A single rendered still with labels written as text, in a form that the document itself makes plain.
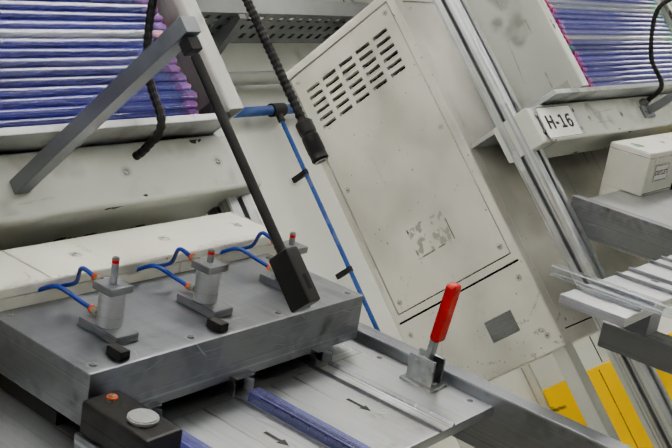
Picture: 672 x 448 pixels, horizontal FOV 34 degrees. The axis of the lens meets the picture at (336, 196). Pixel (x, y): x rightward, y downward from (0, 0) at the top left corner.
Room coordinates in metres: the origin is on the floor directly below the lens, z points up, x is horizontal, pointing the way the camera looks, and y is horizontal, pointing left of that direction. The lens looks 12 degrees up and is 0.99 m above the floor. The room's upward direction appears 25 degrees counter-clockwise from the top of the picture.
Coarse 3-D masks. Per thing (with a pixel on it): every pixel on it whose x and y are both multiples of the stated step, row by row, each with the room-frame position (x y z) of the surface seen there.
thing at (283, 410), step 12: (252, 396) 0.96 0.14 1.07; (264, 396) 0.95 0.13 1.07; (276, 396) 0.96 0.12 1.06; (264, 408) 0.95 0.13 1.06; (276, 408) 0.94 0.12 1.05; (288, 408) 0.94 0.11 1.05; (288, 420) 0.94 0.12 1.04; (300, 420) 0.93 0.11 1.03; (312, 420) 0.93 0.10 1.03; (312, 432) 0.93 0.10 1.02; (324, 432) 0.92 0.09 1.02; (336, 432) 0.92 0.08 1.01; (336, 444) 0.91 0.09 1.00; (348, 444) 0.91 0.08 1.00; (360, 444) 0.91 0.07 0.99
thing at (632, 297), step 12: (564, 276) 1.14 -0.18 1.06; (576, 276) 1.13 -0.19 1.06; (588, 276) 1.13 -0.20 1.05; (588, 288) 1.13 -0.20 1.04; (600, 288) 1.12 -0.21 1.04; (612, 288) 1.12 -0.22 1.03; (624, 288) 1.12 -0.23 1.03; (624, 300) 1.11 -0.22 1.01; (636, 300) 1.11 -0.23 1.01; (648, 300) 1.10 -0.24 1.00; (660, 300) 1.11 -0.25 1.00; (660, 312) 1.10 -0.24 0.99
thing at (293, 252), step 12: (288, 252) 0.79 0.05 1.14; (276, 264) 0.80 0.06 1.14; (288, 264) 0.79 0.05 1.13; (300, 264) 0.80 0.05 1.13; (276, 276) 0.80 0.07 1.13; (288, 276) 0.80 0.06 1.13; (300, 276) 0.79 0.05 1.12; (288, 288) 0.80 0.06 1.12; (300, 288) 0.79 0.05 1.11; (312, 288) 0.80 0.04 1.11; (288, 300) 0.80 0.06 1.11; (300, 300) 0.80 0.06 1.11; (312, 300) 0.80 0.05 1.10
